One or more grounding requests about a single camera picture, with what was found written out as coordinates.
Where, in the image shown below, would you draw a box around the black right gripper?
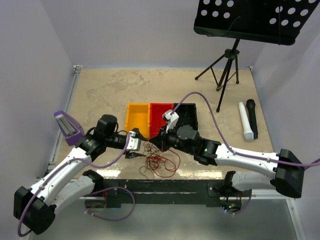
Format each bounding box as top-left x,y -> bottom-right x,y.
149,123 -> 195,156

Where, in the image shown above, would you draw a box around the red and black wires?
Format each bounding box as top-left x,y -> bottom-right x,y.
138,141 -> 181,179

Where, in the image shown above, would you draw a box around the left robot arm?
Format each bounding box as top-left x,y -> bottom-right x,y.
13,114 -> 146,237

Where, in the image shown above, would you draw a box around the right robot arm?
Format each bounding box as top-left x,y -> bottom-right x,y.
149,125 -> 305,199

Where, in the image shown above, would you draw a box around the yellow plastic bin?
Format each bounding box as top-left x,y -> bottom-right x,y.
125,103 -> 150,139

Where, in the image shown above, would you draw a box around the red plastic bin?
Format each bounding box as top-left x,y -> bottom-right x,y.
149,103 -> 174,139

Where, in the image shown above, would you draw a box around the black plastic bin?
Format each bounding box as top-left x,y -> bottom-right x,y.
172,103 -> 199,133

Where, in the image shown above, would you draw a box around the black music stand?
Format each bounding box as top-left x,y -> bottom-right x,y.
193,0 -> 316,113

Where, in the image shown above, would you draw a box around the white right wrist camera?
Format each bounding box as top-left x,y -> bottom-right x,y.
162,109 -> 179,133

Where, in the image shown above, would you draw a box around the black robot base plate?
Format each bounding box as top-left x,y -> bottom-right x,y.
74,177 -> 253,209

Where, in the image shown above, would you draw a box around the aluminium table frame rail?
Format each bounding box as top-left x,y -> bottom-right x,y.
32,64 -> 83,198

